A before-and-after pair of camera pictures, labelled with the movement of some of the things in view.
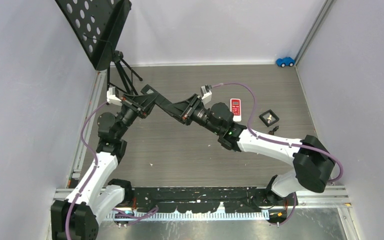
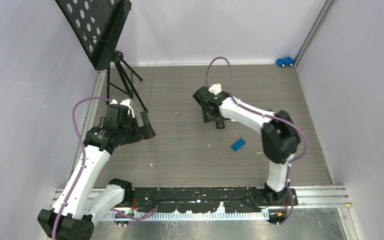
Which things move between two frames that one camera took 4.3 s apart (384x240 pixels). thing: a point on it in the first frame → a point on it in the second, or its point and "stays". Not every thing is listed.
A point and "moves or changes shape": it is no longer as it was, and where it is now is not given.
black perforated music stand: x=98 y=24 stays
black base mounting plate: x=206 y=199 stays
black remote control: x=159 y=100 moves or changes shape
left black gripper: x=142 y=105 → x=142 y=132
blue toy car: x=285 y=61 stays
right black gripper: x=186 y=109 → x=207 y=119
